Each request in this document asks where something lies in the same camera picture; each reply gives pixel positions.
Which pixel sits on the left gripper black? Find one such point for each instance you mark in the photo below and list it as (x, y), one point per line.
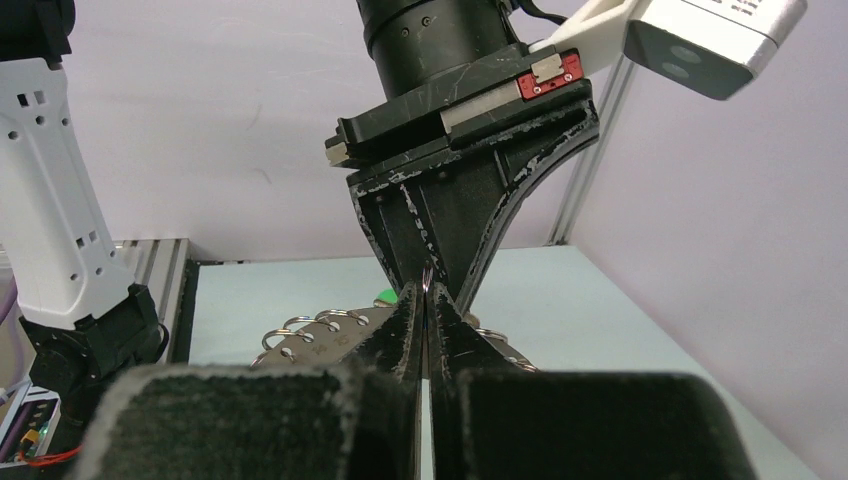
(496, 128)

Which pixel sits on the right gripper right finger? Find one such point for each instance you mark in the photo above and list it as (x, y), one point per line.
(493, 419)

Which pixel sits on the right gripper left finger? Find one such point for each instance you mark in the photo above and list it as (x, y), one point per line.
(358, 418)

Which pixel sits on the grey toothed keyring disc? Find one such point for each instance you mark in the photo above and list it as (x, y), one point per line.
(324, 338)

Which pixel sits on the green tag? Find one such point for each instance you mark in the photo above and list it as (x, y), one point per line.
(386, 298)

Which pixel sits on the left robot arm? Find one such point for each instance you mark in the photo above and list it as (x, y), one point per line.
(79, 302)

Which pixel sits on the left circuit board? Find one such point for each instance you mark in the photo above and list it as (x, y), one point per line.
(33, 432)

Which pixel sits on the right aluminium frame post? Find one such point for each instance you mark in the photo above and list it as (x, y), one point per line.
(586, 164)

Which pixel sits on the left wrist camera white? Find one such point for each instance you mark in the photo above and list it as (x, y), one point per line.
(712, 47)

